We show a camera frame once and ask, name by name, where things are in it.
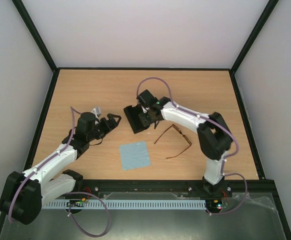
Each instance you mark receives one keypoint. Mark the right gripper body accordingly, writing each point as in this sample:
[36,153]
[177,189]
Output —
[140,118]

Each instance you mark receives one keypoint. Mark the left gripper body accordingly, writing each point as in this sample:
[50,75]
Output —
[101,132]

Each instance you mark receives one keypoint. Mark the black glasses case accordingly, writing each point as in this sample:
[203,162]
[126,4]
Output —
[132,115]

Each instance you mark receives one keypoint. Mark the blue cleaning cloth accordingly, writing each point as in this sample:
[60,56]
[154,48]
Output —
[134,155]

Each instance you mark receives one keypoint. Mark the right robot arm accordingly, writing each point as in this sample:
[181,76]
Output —
[214,136]

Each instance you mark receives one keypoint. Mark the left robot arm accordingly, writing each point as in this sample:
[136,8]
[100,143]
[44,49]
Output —
[24,194]

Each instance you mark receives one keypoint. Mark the brown sunglasses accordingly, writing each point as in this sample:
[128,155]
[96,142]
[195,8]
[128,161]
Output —
[173,141]

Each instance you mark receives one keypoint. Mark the metal plate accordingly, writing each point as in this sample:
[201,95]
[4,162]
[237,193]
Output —
[244,217]

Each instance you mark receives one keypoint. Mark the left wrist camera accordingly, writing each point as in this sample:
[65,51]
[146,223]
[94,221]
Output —
[96,111]

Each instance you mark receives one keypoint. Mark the black mounting rail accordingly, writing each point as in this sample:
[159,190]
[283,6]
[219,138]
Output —
[188,188]

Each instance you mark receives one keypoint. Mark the black aluminium frame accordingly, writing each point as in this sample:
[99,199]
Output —
[266,13]

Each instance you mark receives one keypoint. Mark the light blue cable duct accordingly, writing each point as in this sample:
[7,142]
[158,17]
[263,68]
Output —
[118,204]

